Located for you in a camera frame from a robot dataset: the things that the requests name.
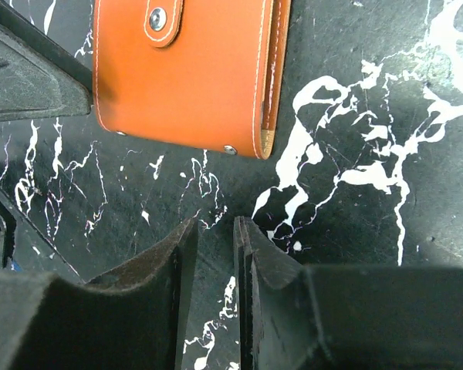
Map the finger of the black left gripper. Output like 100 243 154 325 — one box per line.
0 1 93 122

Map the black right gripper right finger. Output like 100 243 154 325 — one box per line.
233 217 463 369

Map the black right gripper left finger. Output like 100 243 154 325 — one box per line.
0 218 198 369

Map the orange leather card holder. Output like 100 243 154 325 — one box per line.
93 0 291 160

